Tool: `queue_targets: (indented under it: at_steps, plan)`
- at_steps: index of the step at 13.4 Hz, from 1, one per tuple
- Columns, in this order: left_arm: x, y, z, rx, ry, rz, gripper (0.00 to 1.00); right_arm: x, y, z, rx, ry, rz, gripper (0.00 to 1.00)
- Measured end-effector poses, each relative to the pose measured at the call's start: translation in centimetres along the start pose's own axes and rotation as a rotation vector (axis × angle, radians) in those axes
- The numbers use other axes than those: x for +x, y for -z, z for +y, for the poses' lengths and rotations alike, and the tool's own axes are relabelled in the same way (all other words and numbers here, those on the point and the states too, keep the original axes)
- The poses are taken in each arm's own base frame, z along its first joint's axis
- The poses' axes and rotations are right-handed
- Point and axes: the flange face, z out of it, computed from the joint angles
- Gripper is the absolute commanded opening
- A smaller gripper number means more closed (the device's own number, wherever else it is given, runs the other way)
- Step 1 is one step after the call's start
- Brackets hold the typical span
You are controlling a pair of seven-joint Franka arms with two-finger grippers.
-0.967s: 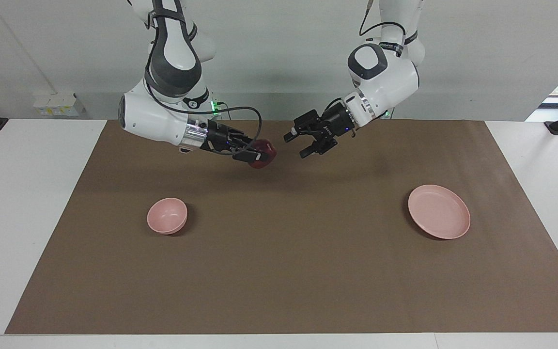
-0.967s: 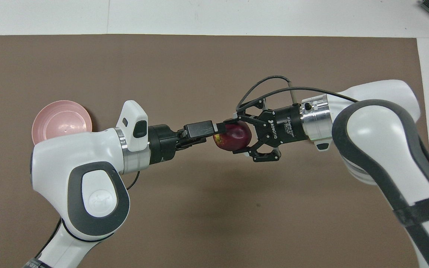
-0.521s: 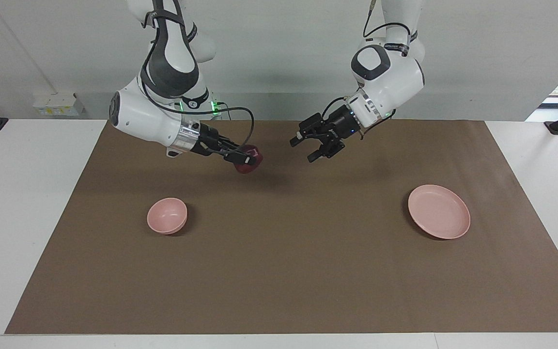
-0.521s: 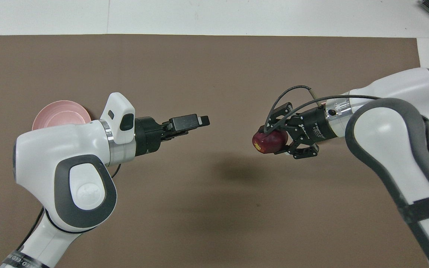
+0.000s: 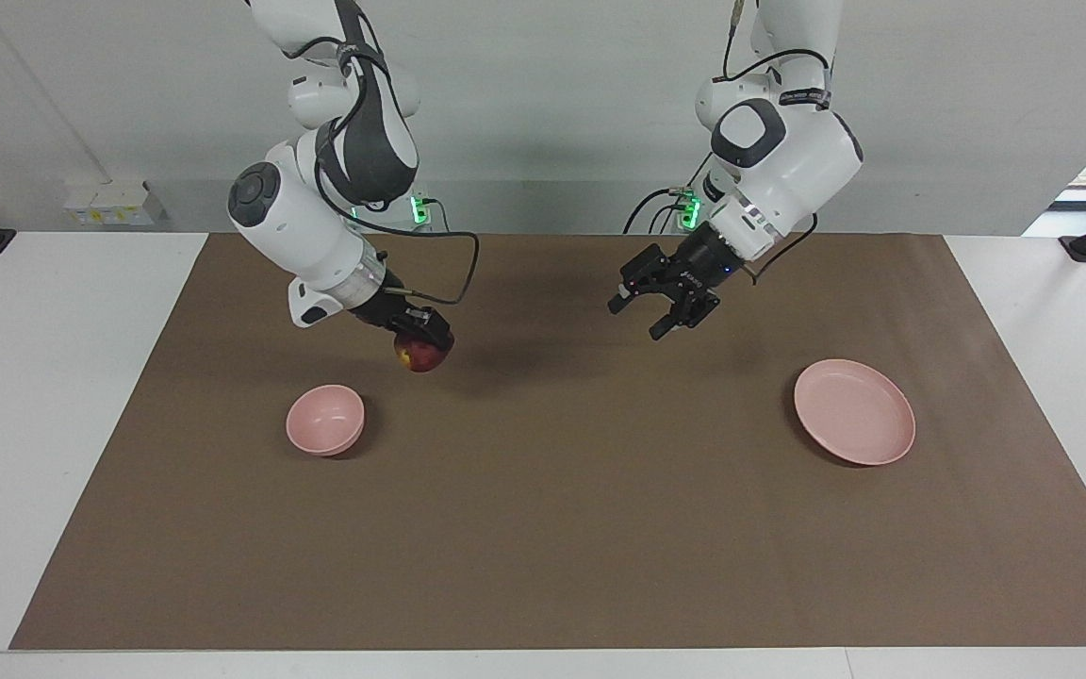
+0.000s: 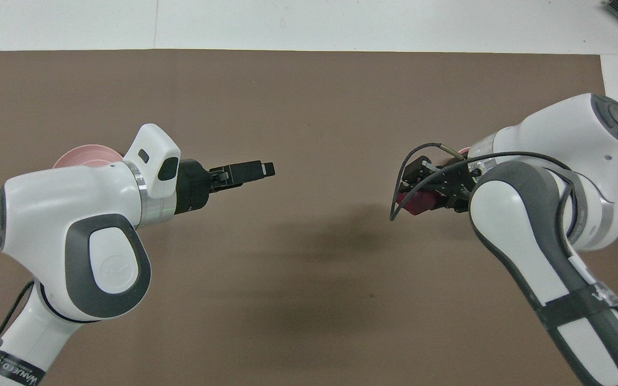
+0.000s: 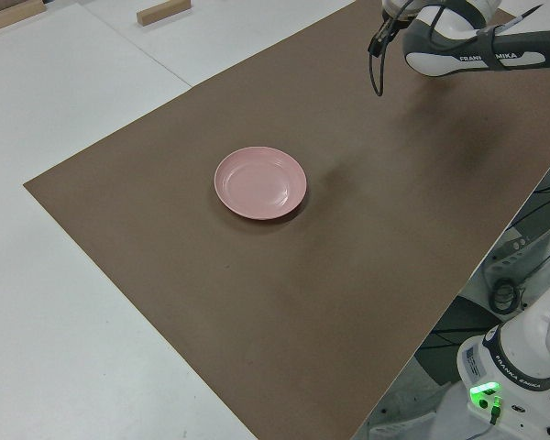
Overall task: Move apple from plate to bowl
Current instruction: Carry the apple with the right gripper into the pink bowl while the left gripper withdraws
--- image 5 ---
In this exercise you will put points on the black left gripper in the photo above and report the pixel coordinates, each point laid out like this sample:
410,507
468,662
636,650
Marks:
703,262

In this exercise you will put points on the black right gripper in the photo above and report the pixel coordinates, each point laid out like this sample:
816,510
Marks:
387,306

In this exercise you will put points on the dark red apple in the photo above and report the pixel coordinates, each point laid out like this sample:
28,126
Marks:
422,358

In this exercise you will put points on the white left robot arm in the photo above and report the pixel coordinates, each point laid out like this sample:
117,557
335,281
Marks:
807,160

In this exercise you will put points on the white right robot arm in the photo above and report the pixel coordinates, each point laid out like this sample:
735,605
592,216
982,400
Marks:
307,226

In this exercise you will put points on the pink bowl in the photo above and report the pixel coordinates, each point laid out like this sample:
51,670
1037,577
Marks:
324,420

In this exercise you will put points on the pink plate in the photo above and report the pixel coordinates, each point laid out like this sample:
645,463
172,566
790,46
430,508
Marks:
854,412

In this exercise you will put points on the brown table mat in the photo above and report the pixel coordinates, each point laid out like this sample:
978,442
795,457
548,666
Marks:
552,528

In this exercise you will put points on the white wall socket box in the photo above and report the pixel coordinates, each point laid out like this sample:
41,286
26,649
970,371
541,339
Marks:
114,203

